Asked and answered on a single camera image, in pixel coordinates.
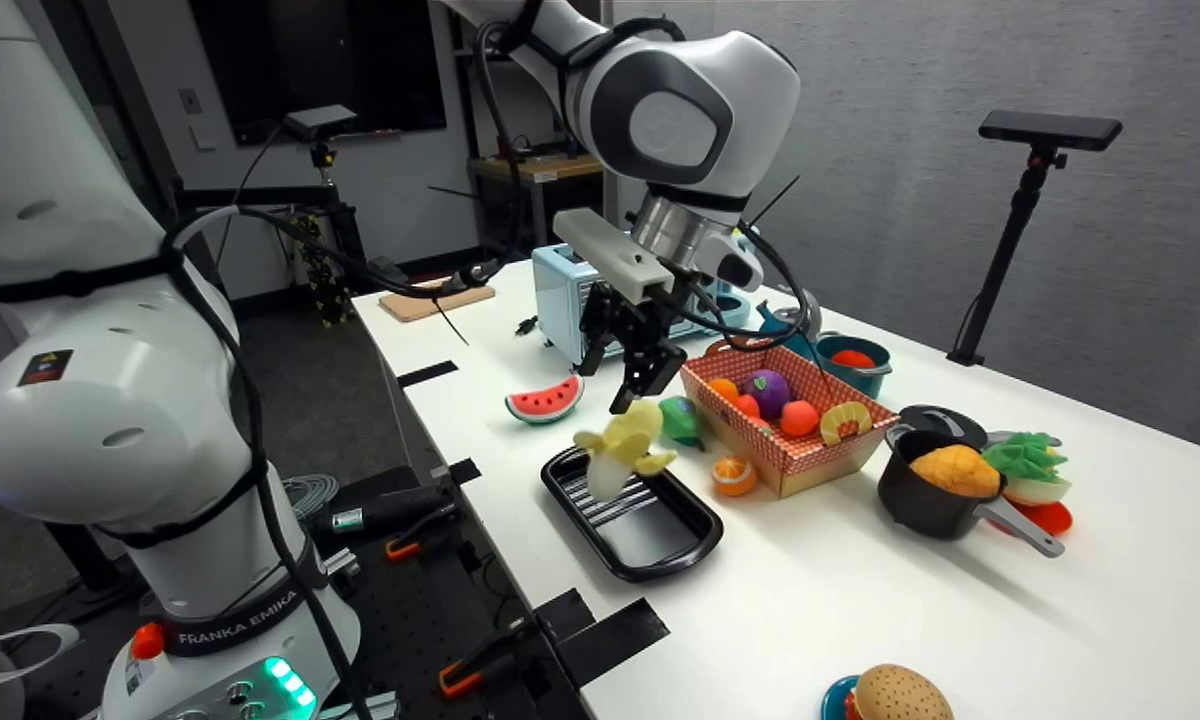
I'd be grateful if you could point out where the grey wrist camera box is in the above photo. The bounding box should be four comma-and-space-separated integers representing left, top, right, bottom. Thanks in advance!
547, 199, 679, 306

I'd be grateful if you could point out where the yellow fruit half slice toy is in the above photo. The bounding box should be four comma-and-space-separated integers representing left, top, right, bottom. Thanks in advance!
817, 396, 881, 453

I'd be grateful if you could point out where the purple plum toy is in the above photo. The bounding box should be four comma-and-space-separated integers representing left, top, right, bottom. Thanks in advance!
742, 365, 799, 425

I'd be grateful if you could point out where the orange handled black clamp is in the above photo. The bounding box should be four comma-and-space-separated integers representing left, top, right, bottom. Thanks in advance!
433, 619, 551, 705
381, 510, 473, 567

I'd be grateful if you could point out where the wooden topped cabinet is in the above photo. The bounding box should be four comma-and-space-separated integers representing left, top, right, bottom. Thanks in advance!
473, 146, 609, 261

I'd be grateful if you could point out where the teal small plate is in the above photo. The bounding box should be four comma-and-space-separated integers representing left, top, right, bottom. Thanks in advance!
817, 671, 860, 720

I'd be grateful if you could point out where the yellow banana plush toy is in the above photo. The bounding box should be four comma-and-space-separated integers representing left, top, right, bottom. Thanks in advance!
566, 396, 679, 504

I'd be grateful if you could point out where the black saucepan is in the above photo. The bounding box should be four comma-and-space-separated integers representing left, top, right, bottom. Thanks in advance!
876, 401, 1073, 561

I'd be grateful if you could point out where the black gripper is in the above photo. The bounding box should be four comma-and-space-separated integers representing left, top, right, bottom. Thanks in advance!
576, 274, 696, 417

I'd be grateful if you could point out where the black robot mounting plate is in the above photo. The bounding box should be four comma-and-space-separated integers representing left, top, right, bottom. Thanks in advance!
345, 533, 562, 720

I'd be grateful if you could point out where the black quick grip clamp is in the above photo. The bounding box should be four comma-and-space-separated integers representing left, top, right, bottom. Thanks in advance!
307, 479, 458, 540

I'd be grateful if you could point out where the black wall monitor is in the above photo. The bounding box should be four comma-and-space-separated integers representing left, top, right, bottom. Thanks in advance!
187, 0, 452, 146

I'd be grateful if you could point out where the light blue toaster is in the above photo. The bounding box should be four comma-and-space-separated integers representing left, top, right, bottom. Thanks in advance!
532, 241, 609, 371

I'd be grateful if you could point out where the black cable along robot arm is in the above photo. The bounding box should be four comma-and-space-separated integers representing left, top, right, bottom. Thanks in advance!
0, 203, 372, 720

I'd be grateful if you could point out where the green leafy vegetable toy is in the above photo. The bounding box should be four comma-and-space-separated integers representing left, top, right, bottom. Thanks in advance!
981, 428, 1079, 540

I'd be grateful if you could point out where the flat wooden board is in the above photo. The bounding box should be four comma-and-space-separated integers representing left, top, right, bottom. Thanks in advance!
374, 278, 500, 327

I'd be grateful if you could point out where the orange checkered cardboard basket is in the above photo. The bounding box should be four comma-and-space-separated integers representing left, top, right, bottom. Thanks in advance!
677, 341, 901, 498

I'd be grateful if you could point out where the short black table strip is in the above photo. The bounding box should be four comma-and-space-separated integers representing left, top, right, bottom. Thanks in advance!
424, 454, 487, 495
394, 356, 458, 392
532, 588, 601, 646

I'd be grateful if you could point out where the black camera on cabled stand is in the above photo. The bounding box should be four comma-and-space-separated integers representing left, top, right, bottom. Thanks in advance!
280, 99, 365, 324

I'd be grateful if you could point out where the burger toy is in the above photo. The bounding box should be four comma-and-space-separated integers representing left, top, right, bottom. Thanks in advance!
843, 661, 954, 720

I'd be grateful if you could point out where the black ribbed tray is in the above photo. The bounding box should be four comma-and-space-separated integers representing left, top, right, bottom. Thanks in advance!
535, 445, 728, 588

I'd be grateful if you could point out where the orange half plush toy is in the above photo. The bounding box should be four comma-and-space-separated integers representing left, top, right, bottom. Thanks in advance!
709, 454, 765, 504

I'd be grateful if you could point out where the green plush fruit toy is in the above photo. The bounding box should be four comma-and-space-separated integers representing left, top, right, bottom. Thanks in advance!
657, 392, 709, 453

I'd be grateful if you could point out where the teal toy pot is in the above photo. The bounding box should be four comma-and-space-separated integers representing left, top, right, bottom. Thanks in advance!
812, 332, 897, 401

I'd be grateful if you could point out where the red strawberry plush toy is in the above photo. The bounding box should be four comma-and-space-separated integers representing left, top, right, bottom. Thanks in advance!
777, 396, 824, 445

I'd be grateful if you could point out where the watermelon slice plush toy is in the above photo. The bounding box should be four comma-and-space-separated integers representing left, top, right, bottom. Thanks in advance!
500, 371, 586, 432

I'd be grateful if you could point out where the black camera on tall stand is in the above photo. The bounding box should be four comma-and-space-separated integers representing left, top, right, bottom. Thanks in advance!
946, 108, 1127, 367

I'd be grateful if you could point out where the red round knob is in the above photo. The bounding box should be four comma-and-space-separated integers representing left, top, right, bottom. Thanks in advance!
127, 619, 170, 663

